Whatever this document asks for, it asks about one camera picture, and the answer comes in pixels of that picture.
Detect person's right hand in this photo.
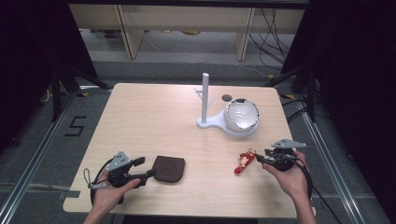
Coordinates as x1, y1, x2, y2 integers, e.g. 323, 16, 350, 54
262, 150, 311, 202

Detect grey lanyard loop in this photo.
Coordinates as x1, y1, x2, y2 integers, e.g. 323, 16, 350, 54
82, 167, 94, 189

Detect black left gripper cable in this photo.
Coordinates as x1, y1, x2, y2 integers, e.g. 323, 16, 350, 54
89, 158, 115, 207

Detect person's left hand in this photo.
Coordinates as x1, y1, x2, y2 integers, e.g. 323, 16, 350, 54
92, 173, 142, 216

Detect brown cloth pouch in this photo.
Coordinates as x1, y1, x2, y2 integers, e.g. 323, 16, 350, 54
151, 155, 187, 185

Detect black floor cables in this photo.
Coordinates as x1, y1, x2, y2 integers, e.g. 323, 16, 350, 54
280, 97, 310, 124

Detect red figure keychain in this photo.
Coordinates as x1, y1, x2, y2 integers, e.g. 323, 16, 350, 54
233, 147, 257, 175

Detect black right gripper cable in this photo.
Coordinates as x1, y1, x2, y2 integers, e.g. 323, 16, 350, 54
293, 158, 344, 224

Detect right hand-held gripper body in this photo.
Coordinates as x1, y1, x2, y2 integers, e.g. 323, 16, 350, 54
266, 138, 307, 173

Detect white stand with pole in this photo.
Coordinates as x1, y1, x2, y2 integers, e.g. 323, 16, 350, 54
194, 72, 260, 138

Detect white round bowl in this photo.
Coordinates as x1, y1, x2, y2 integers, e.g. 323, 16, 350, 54
223, 98, 261, 132

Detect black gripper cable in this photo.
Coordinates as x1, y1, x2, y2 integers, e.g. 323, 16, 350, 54
89, 158, 115, 207
293, 158, 344, 224

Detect black metal stand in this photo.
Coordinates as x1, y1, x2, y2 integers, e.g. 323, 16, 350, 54
50, 63, 114, 123
263, 65, 318, 123

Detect aluminium floor rail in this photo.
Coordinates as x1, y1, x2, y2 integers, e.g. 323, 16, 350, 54
0, 90, 79, 224
294, 101, 366, 224

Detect light wooden desk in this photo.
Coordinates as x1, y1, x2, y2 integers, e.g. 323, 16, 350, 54
68, 3, 305, 62

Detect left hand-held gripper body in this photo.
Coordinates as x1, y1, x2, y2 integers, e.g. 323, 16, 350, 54
106, 151, 148, 189

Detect black curtain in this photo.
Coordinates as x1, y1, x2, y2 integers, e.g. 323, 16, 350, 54
280, 0, 396, 218
0, 0, 98, 153

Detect bundle of black hanging cables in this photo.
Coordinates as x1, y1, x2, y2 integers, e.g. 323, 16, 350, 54
247, 7, 296, 72

